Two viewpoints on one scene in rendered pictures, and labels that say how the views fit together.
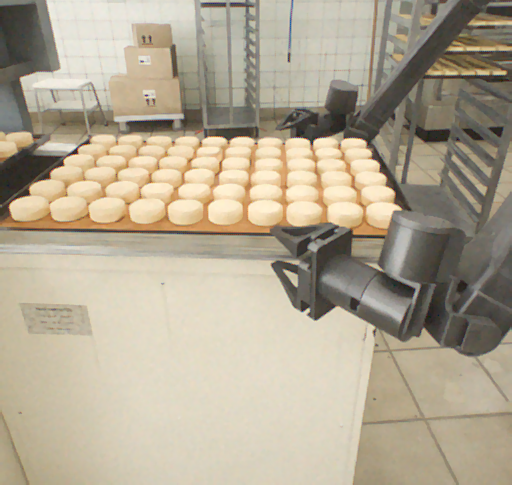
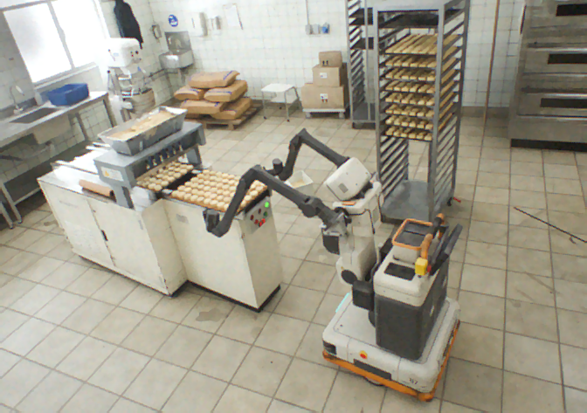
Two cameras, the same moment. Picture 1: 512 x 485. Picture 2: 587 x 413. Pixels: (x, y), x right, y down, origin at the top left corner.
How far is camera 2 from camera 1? 231 cm
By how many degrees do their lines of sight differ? 29
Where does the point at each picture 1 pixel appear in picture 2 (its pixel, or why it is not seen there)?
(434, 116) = (514, 129)
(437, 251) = (210, 217)
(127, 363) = (196, 233)
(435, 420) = (329, 293)
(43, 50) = (200, 140)
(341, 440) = (245, 268)
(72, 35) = (289, 56)
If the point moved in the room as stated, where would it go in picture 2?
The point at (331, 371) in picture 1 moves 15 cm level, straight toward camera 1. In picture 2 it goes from (236, 246) to (218, 258)
